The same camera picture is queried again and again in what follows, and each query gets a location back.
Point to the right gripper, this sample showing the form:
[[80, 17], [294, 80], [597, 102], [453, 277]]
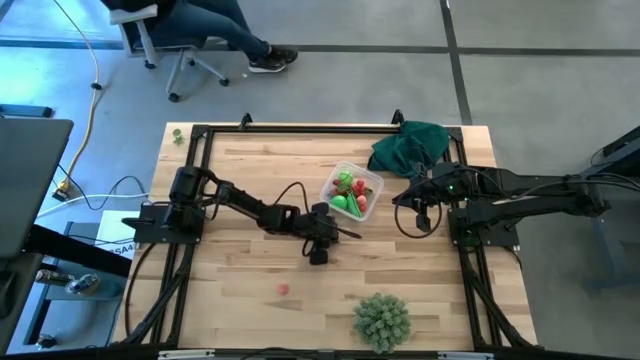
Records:
[[447, 182]]

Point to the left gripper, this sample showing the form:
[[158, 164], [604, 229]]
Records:
[[322, 225]]

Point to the bright green round toy fruit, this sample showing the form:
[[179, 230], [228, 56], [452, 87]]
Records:
[[339, 202]]

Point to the light green toy cabbage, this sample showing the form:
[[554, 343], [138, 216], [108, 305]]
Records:
[[345, 176]]

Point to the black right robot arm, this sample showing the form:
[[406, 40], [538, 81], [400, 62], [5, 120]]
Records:
[[525, 185]]

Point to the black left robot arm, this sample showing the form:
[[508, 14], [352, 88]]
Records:
[[240, 200]]

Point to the clear plastic tupperware container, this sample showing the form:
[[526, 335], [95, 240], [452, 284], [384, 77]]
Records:
[[374, 182]]

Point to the dark green cloth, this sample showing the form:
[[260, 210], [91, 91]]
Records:
[[410, 147]]

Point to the artificial green potted plant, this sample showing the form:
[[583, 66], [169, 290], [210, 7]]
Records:
[[382, 322]]

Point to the small green toy fruit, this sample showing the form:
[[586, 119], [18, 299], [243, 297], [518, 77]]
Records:
[[177, 135]]

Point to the white paper sheet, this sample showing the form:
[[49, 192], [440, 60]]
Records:
[[117, 230]]

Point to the person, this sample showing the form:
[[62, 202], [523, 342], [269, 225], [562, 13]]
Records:
[[215, 20]]

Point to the silver metal clamp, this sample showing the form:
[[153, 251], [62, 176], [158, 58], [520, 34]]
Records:
[[82, 284]]

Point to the office chair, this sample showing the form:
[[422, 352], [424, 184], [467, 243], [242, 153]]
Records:
[[150, 35]]

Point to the dark grey desk top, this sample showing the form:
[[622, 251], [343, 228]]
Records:
[[30, 175]]

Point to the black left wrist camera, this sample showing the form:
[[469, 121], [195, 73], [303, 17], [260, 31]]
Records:
[[318, 256]]

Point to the black aluminium table frame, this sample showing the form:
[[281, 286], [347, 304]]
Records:
[[172, 280]]

